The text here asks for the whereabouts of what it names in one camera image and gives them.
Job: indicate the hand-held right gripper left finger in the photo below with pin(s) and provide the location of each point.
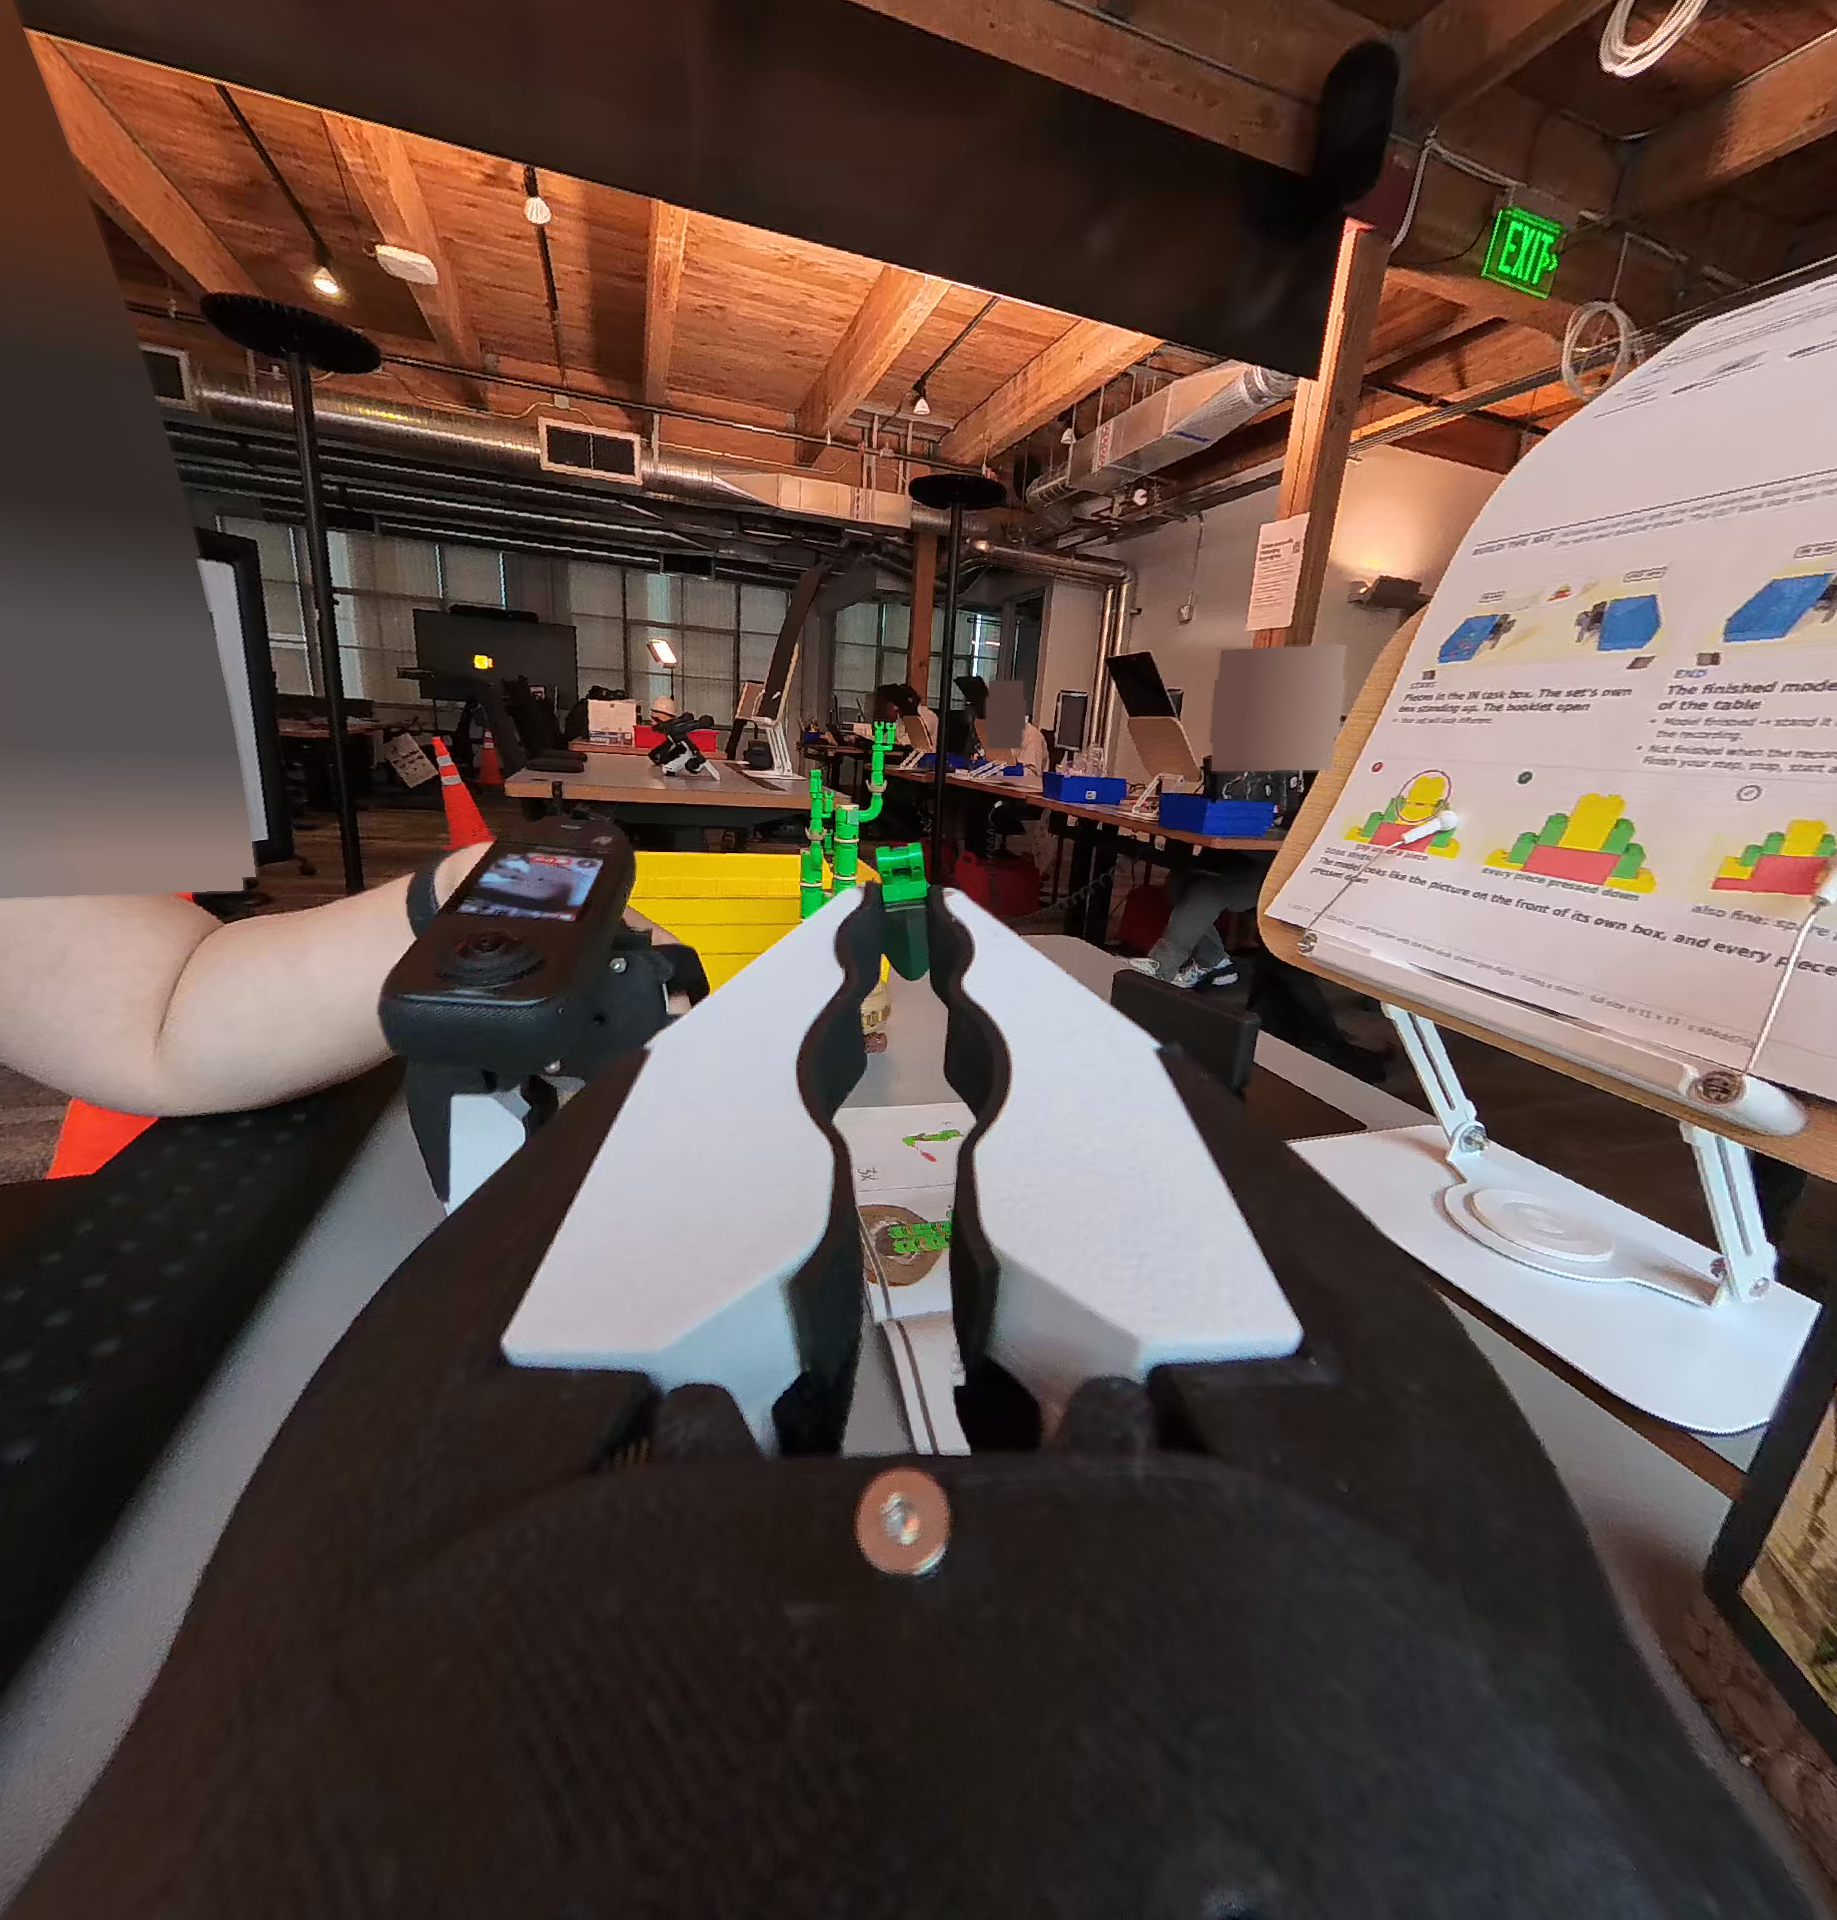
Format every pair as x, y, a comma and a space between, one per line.
677, 1199

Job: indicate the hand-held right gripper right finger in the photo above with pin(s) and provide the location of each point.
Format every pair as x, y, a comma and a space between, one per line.
1129, 1199

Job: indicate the bright green lego piece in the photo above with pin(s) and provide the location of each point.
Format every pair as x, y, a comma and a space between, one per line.
905, 879

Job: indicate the person's left forearm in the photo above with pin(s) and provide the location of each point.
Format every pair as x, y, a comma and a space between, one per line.
183, 989

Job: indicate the lego instruction booklet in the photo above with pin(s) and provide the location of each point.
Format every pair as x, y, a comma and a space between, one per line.
901, 1184

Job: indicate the green bamboo lego model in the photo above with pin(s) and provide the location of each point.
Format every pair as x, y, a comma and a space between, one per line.
850, 833

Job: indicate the bamboo lego set box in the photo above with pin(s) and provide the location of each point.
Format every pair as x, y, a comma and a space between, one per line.
1820, 1529

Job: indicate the small black box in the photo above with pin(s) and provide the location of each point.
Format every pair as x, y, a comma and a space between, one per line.
1190, 1026

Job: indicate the orange traffic cone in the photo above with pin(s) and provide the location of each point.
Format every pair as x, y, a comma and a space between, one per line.
93, 1141
462, 810

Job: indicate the yellow plastic bin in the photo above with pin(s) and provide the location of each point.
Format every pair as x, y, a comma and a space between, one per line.
707, 900

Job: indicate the long wooden desk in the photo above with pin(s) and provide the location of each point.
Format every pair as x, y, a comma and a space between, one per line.
635, 782

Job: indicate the blue plastic bin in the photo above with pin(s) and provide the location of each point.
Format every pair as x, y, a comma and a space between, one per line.
1217, 815
1084, 788

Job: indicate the wooden book stand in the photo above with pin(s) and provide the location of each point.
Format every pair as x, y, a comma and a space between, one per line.
1610, 1323

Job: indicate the white paper notice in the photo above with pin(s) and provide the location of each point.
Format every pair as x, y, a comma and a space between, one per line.
1278, 580

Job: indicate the printed paper instruction sheet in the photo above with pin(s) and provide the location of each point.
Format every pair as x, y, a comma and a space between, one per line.
1610, 526

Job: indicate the green exit sign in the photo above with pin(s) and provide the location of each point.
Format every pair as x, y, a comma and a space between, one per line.
1516, 248

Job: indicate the black wall screen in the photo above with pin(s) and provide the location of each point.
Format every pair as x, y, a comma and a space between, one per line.
523, 661

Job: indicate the silver ventilation duct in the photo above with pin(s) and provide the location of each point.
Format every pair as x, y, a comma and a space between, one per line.
407, 428

